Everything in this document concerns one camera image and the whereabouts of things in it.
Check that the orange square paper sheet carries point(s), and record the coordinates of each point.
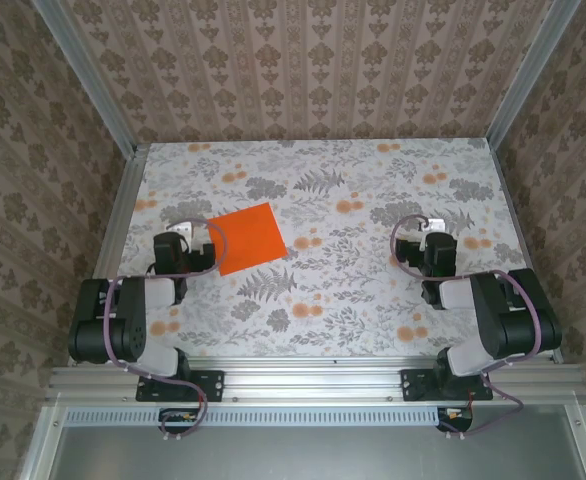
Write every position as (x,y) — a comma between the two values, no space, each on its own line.
(248,240)

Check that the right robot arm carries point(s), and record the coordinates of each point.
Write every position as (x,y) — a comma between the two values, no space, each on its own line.
(503,320)

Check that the floral patterned table cover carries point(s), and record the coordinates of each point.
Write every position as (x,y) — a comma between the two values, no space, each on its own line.
(348,300)

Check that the grey metal panel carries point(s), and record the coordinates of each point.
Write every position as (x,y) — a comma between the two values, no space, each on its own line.
(323,455)

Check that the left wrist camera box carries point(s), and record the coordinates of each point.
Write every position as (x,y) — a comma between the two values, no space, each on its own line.
(183,229)

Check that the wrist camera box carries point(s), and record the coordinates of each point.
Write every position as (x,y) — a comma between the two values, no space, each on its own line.
(435,225)
(183,229)

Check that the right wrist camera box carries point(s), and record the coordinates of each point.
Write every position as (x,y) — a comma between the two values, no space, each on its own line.
(435,225)

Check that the aluminium table side rail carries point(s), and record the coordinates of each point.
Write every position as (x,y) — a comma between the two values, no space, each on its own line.
(520,240)
(113,240)

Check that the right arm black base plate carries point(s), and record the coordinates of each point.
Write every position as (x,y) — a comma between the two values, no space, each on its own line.
(413,387)

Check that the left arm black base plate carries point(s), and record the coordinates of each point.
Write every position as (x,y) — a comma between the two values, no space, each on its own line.
(213,385)

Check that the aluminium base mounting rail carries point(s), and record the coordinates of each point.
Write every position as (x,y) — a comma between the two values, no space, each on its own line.
(313,380)

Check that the aluminium frame upright post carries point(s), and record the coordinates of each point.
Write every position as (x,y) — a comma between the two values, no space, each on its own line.
(88,80)
(530,80)

